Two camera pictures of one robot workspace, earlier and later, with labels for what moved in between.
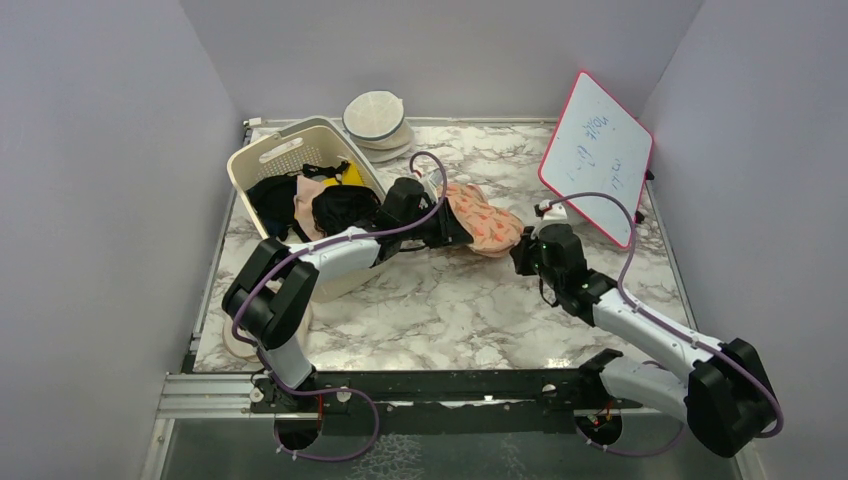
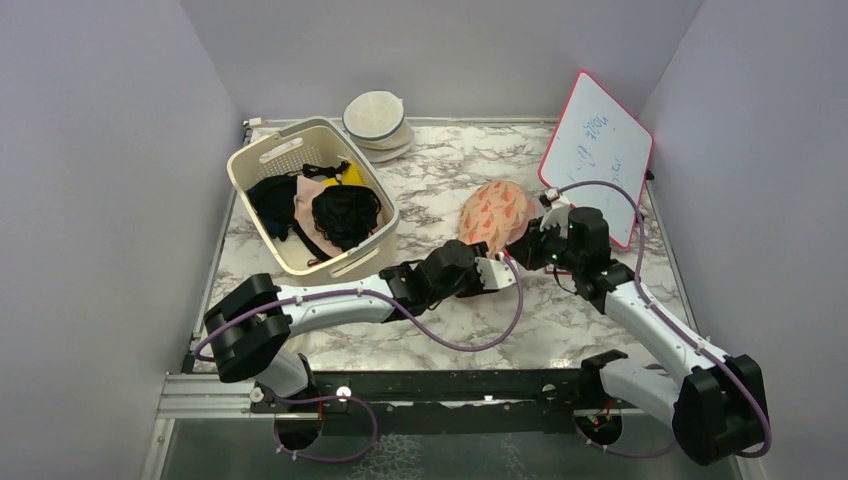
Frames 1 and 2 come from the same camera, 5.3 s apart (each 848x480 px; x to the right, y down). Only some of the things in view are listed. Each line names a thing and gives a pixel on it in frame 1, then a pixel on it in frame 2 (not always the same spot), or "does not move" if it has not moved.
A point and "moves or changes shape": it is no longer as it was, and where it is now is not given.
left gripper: [448, 231] -> [477, 285]
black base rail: [429, 402] does not move
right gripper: [520, 251] does not move
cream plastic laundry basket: [303, 146] does not move
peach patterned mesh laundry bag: [494, 232] moves or changes shape
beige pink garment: [305, 192] does not move
